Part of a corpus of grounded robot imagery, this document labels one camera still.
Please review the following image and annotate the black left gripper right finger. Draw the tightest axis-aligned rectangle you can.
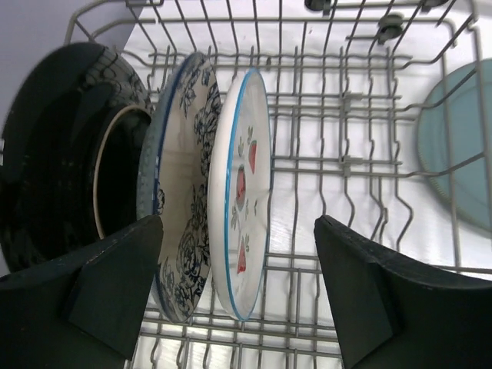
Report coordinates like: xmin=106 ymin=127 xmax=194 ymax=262
xmin=314 ymin=215 xmax=491 ymax=368

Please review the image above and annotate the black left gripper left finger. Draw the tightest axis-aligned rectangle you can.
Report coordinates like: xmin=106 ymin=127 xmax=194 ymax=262
xmin=1 ymin=215 xmax=163 ymax=368

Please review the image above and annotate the blue floral plate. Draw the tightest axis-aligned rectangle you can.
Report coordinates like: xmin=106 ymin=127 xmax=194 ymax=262
xmin=137 ymin=52 xmax=221 ymax=323

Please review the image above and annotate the black rimmed striped plate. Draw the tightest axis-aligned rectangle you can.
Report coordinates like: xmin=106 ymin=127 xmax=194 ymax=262
xmin=1 ymin=42 xmax=152 ymax=272

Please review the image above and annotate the teal blue plate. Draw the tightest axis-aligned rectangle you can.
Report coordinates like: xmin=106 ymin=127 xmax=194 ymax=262
xmin=417 ymin=63 xmax=490 ymax=231

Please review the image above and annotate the white watermelon pattern plate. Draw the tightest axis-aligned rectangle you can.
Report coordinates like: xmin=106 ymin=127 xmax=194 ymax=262
xmin=208 ymin=68 xmax=271 ymax=321

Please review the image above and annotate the grey wire dish rack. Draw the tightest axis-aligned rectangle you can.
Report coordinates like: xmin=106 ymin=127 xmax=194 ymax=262
xmin=65 ymin=1 xmax=491 ymax=368

